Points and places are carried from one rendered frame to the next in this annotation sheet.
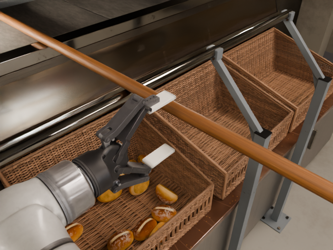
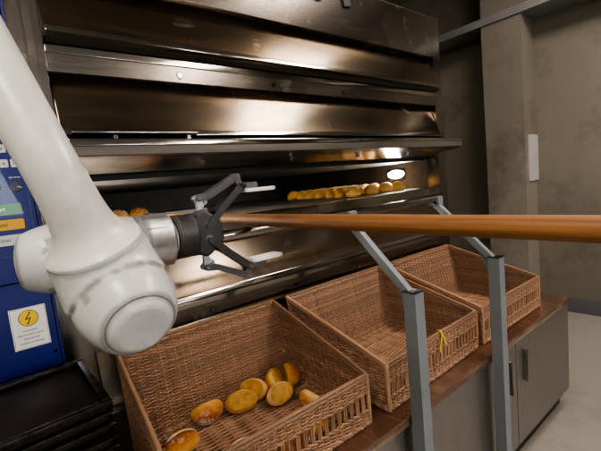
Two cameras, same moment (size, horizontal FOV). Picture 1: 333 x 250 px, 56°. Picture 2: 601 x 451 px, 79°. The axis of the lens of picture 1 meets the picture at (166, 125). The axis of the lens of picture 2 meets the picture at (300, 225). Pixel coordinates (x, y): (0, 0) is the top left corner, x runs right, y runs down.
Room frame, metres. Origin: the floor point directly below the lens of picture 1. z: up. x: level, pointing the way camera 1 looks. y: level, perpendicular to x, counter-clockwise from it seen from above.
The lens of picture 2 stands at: (-0.24, -0.17, 1.26)
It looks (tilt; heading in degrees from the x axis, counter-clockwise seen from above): 6 degrees down; 8
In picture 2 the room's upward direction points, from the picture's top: 6 degrees counter-clockwise
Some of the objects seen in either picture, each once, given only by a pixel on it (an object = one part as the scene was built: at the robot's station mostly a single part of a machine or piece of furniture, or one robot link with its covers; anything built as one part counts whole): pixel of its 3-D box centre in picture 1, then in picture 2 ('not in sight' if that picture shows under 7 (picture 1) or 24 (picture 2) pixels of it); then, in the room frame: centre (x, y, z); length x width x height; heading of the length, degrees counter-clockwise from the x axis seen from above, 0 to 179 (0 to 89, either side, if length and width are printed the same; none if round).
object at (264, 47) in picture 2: not in sight; (305, 52); (1.32, -0.03, 1.80); 1.79 x 0.11 x 0.19; 136
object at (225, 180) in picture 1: (218, 118); (382, 321); (1.15, -0.24, 0.72); 0.56 x 0.49 x 0.28; 137
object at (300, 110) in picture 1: (281, 74); (461, 285); (1.57, -0.65, 0.72); 0.56 x 0.49 x 0.28; 135
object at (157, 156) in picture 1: (158, 155); (264, 256); (0.48, 0.02, 1.13); 0.07 x 0.03 x 0.01; 137
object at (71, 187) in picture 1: (67, 190); (155, 241); (0.33, 0.16, 1.20); 0.09 x 0.06 x 0.09; 47
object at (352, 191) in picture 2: not in sight; (344, 191); (2.04, -0.12, 1.21); 0.61 x 0.48 x 0.06; 46
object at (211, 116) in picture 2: not in sight; (311, 117); (1.32, -0.03, 1.54); 1.79 x 0.11 x 0.19; 136
